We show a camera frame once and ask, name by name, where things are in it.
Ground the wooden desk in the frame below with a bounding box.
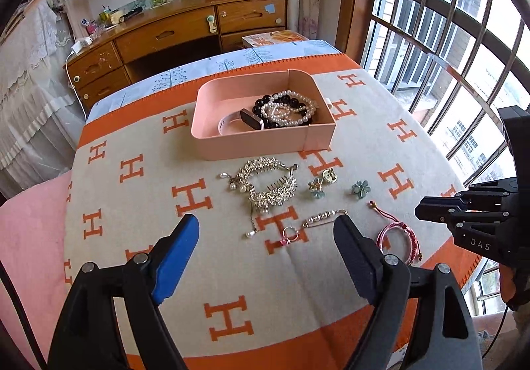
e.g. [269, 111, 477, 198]
[66, 0, 288, 114]

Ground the pink blanket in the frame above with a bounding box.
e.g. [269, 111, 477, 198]
[0, 169, 89, 370]

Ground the small pearl bracelet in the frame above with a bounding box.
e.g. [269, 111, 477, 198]
[261, 100, 311, 127]

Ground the white charger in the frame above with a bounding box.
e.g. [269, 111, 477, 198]
[71, 37, 94, 55]

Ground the white smart band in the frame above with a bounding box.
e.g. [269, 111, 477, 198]
[217, 108, 266, 138]

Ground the metal window grille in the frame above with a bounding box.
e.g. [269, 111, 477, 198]
[360, 0, 530, 313]

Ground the black bead bracelet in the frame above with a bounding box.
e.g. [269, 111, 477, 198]
[252, 94, 315, 129]

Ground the pink jewelry box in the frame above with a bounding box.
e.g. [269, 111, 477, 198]
[191, 69, 337, 161]

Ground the pink cord bracelet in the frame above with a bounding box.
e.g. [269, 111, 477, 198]
[368, 201, 423, 265]

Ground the person's right hand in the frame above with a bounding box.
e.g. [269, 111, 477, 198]
[498, 263, 518, 310]

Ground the white charger cable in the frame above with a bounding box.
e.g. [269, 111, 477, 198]
[66, 51, 89, 122]

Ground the orange printed blanket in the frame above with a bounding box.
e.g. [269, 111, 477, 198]
[62, 51, 483, 366]

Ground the blue flower earring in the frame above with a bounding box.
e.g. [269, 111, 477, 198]
[307, 178, 327, 199]

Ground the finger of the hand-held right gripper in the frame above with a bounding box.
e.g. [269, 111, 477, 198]
[415, 195, 512, 230]
[453, 177, 518, 205]

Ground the silver pearl hair comb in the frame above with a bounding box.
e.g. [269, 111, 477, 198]
[219, 157, 299, 239]

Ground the pen holder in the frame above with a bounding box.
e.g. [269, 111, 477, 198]
[98, 5, 121, 27]

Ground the orange magazine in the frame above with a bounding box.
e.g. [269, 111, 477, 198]
[242, 31, 307, 49]

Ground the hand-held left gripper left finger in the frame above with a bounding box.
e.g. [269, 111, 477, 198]
[47, 213, 200, 370]

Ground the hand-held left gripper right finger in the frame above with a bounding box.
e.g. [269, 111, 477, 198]
[333, 213, 483, 370]

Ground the blue tree print sheet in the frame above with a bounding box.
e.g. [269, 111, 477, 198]
[85, 39, 344, 124]

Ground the large pearl bracelet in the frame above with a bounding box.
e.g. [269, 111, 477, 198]
[269, 90, 319, 111]

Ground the pearl pin brooch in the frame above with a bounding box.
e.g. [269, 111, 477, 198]
[301, 209, 348, 229]

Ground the piano under lace cover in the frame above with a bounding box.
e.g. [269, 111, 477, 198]
[0, 0, 89, 199]

